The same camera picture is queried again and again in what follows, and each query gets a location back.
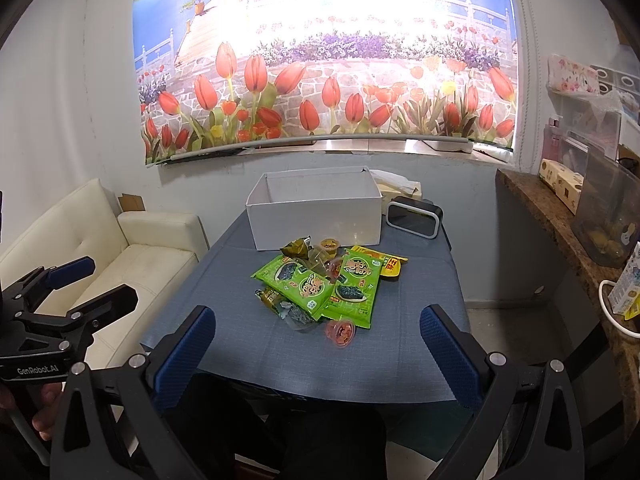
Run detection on granite side counter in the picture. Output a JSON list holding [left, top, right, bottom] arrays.
[[496, 169, 639, 440]]

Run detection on beige patterned carton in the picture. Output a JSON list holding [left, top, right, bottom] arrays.
[[538, 158, 584, 214]]

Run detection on pink jelly cup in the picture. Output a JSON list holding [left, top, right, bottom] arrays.
[[324, 320, 356, 348]]

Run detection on yellow jelly cup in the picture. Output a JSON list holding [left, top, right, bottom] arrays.
[[320, 238, 340, 258]]

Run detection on yellow noodle snack bag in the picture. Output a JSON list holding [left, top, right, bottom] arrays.
[[350, 245, 408, 280]]

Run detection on floral tissue pack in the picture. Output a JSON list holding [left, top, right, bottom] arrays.
[[547, 54, 599, 96]]

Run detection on clear pack braised meat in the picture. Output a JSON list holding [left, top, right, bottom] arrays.
[[277, 300, 318, 333]]

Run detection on blue white milk carton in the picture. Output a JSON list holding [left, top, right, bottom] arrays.
[[608, 243, 640, 320]]

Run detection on white storage box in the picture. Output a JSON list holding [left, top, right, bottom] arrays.
[[245, 166, 382, 252]]

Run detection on green pea snack packet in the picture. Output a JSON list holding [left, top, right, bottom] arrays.
[[255, 286, 282, 315]]

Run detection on cream leather sofa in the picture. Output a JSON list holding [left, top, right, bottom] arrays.
[[1, 179, 208, 370]]

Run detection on clear plastic container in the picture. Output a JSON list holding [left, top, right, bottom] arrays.
[[570, 148, 639, 269]]

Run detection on olive foil snack packet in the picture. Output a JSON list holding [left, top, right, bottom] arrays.
[[280, 236, 312, 260]]

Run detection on person's left hand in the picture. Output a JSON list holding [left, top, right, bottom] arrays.
[[26, 382, 63, 441]]

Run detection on tulip landscape poster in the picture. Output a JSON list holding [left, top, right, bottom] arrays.
[[132, 0, 518, 165]]

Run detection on small cardboard piece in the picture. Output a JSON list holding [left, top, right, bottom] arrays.
[[118, 193, 145, 212]]

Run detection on white cable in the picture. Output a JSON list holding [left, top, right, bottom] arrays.
[[598, 278, 640, 339]]

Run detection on tissue box with tissue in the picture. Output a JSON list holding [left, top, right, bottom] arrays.
[[370, 169, 422, 200]]

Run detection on green seaweed snack bag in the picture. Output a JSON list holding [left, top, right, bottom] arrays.
[[321, 249, 383, 330], [252, 255, 333, 321]]

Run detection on blue tablecloth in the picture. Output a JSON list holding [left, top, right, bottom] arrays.
[[140, 209, 471, 404]]

